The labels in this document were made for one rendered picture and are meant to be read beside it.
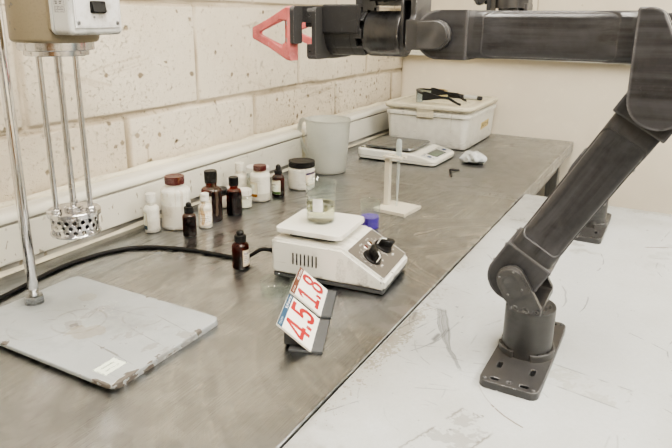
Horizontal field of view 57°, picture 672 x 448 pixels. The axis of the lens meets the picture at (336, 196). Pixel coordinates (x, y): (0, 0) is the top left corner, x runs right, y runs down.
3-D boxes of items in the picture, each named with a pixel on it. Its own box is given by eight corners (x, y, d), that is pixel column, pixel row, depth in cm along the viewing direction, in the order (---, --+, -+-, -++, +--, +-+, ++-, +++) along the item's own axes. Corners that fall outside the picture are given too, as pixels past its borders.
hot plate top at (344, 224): (366, 220, 110) (366, 216, 110) (340, 242, 99) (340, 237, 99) (304, 212, 114) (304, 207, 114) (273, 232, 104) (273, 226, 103)
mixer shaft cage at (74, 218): (113, 229, 86) (96, 42, 79) (72, 244, 80) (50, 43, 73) (79, 221, 89) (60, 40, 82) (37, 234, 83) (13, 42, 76)
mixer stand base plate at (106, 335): (221, 323, 89) (220, 316, 89) (111, 394, 73) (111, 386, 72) (77, 280, 103) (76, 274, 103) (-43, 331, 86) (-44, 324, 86)
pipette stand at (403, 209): (421, 208, 144) (423, 154, 140) (404, 217, 138) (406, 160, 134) (390, 202, 148) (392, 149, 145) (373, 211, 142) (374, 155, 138)
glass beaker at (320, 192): (340, 226, 105) (341, 180, 103) (309, 229, 104) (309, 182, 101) (330, 216, 111) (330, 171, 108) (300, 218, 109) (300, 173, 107)
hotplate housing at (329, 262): (407, 268, 110) (409, 225, 108) (383, 298, 98) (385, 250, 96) (294, 249, 118) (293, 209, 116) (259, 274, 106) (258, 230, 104)
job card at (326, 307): (337, 292, 100) (337, 268, 99) (330, 318, 91) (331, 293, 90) (299, 290, 100) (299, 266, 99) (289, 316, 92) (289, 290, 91)
